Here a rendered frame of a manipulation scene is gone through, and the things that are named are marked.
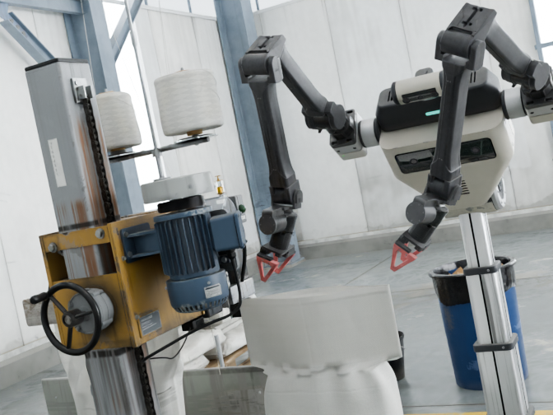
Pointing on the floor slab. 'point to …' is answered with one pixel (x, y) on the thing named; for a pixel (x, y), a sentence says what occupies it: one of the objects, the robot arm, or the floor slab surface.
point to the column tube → (85, 221)
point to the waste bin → (452, 314)
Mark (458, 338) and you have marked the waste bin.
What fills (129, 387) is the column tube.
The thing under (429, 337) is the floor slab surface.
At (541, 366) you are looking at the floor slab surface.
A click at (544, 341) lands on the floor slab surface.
